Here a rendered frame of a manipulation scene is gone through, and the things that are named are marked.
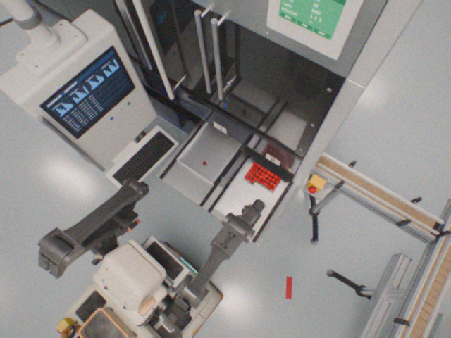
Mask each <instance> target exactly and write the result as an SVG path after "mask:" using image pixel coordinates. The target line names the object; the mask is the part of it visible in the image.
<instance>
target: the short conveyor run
mask: <svg viewBox="0 0 451 338"><path fill-rule="evenodd" d="M356 163H357V162H356V161H355V160H353V161H352V162H351V163H350V164H349V165H348V166H347V165H345V164H344V163H342V162H340V161H338V160H337V159H335V158H333V157H332V156H330V155H328V154H327V153H322V155H321V157H320V158H319V160H318V161H317V162H316V165H315V166H314V168H313V169H314V170H316V171H318V172H319V173H321V174H322V175H325V176H326V177H328V180H327V181H326V182H327V183H329V184H331V185H332V186H331V187H332V188H334V190H336V191H338V192H340V193H341V194H343V195H345V196H346V197H348V198H350V199H351V200H353V201H354V202H356V203H357V204H360V205H362V206H363V207H365V208H367V209H368V210H370V211H371V212H373V213H375V214H376V215H378V216H380V217H381V218H383V219H384V220H387V221H388V222H390V223H392V224H393V225H395V226H397V227H398V228H400V229H401V230H403V231H405V232H406V233H408V234H410V235H411V236H413V237H416V238H417V239H418V240H420V241H422V242H423V243H426V242H433V241H434V240H435V236H436V235H438V234H439V232H438V230H439V228H440V226H441V224H443V223H444V221H443V220H441V219H440V218H437V217H436V216H434V215H433V214H432V213H429V212H428V211H426V210H424V209H423V208H421V207H419V206H417V205H416V203H419V202H420V201H421V200H422V198H421V197H418V198H415V199H413V200H411V201H408V200H406V199H404V198H403V197H401V196H400V195H399V194H396V193H394V192H393V191H391V190H389V189H388V188H386V187H384V186H382V185H380V184H379V183H377V182H375V181H373V180H371V179H370V178H368V177H367V176H365V175H363V174H361V173H360V172H358V171H356V170H353V169H352V168H353V167H354V166H355V164H356Z"/></svg>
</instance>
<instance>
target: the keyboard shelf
mask: <svg viewBox="0 0 451 338"><path fill-rule="evenodd" d="M159 131H160V132H162V133H163V135H165V136H167V138H169V139H170V140H171V141H172V142H174V143H175V145H174V146H173V147H172V148H171V149H170V150H169V151H168V152H167V153H165V154H164V155H163V157H162V158H161V159H160V160H159V161H158V162H157V163H156V164H155V165H154V166H153V167H152V168H151V169H150V170H148V171H147V172H146V173H145V175H144V176H143V177H142V178H141V179H139V180H138V182H141V181H143V180H144V179H145V177H146V176H148V174H150V172H151V171H153V170H154V169H155V168H156V167H157V166H158V165H159V164H160V163H161V162H162V161H163V159H165V157H167V155H169V153H171V152H172V151H173V150H174V149H175V148H176V147H177V146H178V145H179V142H178V141H177V140H176V139H174V138H173V137H172V136H170V135H169V134H167V133H166V132H165V131H164V130H163V129H162V128H161V127H159V126H158V125H157V126H156V127H155V128H154V129H153V130H152V131H151V132H150V133H148V134H147V135H146V136H145V137H144V138H143V139H142V140H141V141H140V142H139V143H138V144H136V143H135V142H134V141H131V143H129V144H128V145H127V146H126V147H125V148H124V150H122V151H121V152H120V153H119V154H117V155H116V156H115V157H114V158H113V159H112V160H111V161H112V162H113V163H114V164H115V165H114V167H112V169H110V171H108V172H107V173H106V176H107V177H108V178H109V179H110V181H111V182H112V183H113V184H114V185H116V186H117V187H118V188H119V189H120V187H122V186H121V185H120V184H119V183H118V182H117V181H116V180H115V179H114V178H113V177H112V175H113V174H114V173H115V172H116V171H117V170H119V169H120V168H121V167H122V166H123V165H124V164H125V163H127V162H128V160H129V159H130V158H131V157H132V156H133V155H134V154H135V153H137V152H138V151H139V150H140V149H141V148H142V147H143V146H144V145H145V144H146V143H147V142H148V141H149V140H150V139H151V138H152V137H153V136H154V135H155V134H156V133H157V132H159Z"/></svg>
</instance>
